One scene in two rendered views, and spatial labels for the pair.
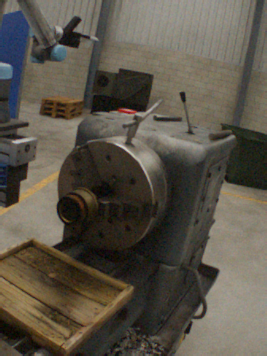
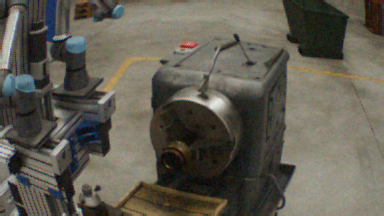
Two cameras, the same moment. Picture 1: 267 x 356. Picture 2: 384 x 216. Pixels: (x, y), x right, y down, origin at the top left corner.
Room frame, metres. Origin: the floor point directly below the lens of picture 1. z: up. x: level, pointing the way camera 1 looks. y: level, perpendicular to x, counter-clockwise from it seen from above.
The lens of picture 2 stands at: (-0.64, 0.07, 1.89)
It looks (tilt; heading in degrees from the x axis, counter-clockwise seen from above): 24 degrees down; 0
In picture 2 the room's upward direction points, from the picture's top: 1 degrees counter-clockwise
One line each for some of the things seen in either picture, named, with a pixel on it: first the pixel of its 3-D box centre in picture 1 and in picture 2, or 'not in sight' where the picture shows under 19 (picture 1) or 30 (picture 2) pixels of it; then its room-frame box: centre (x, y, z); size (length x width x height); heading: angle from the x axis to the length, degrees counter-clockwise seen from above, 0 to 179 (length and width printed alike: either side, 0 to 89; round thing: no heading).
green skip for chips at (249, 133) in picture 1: (249, 156); (315, 26); (5.80, -1.93, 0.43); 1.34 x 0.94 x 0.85; 4
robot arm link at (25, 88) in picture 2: not in sight; (23, 92); (0.78, 0.75, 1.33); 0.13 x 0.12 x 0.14; 95
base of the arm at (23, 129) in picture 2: not in sight; (27, 118); (0.78, 0.74, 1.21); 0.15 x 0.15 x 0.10
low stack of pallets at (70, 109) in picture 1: (62, 106); (96, 4); (8.98, 2.23, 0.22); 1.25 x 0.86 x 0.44; 174
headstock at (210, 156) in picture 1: (158, 173); (229, 98); (1.30, -0.09, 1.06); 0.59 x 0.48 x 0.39; 156
